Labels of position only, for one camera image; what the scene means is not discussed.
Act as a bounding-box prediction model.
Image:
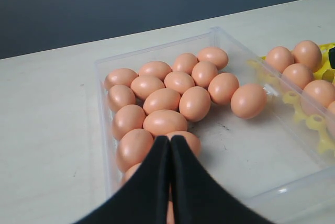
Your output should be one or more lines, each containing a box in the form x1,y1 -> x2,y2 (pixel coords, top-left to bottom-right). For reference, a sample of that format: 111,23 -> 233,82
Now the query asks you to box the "clear plastic bin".
95,27 -> 334,223

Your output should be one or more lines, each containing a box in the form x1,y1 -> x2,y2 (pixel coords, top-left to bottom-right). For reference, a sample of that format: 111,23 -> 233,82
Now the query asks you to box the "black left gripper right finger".
170,135 -> 272,223

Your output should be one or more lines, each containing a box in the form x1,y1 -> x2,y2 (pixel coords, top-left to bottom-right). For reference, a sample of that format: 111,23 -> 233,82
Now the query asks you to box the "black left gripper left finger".
77,136 -> 171,224

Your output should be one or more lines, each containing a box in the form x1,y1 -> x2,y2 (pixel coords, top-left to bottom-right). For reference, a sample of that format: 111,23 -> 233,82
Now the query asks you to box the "yellow plastic egg tray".
247,42 -> 334,156

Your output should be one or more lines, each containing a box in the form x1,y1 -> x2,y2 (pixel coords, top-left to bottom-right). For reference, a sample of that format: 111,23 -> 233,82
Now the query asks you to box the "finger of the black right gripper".
328,47 -> 335,69

